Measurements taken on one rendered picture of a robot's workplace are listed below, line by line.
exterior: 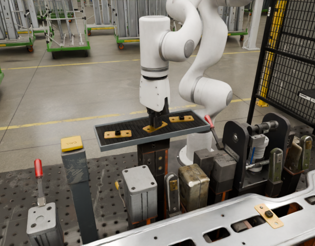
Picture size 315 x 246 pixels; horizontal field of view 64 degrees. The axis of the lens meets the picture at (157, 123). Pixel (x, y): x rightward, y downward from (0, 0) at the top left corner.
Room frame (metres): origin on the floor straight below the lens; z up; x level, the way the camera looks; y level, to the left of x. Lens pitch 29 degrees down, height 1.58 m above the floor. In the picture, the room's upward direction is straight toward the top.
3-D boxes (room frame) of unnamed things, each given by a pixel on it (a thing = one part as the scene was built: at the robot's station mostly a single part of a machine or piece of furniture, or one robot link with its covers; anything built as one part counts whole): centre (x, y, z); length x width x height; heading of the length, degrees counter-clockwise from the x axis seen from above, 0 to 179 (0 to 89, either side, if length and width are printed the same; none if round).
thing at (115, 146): (0.73, 0.02, 1.16); 0.37 x 0.14 x 0.02; 111
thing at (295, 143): (0.78, -0.52, 0.88); 0.11 x 0.09 x 0.37; 21
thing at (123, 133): (0.68, 0.13, 1.17); 0.08 x 0.04 x 0.01; 98
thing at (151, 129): (0.73, 0.01, 1.17); 0.08 x 0.04 x 0.01; 132
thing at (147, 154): (0.73, 0.02, 0.92); 0.10 x 0.08 x 0.45; 111
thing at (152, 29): (0.73, 0.00, 1.44); 0.09 x 0.08 x 0.13; 53
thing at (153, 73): (0.73, 0.01, 1.36); 0.09 x 0.08 x 0.03; 42
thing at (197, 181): (0.59, -0.11, 0.89); 0.13 x 0.11 x 0.38; 21
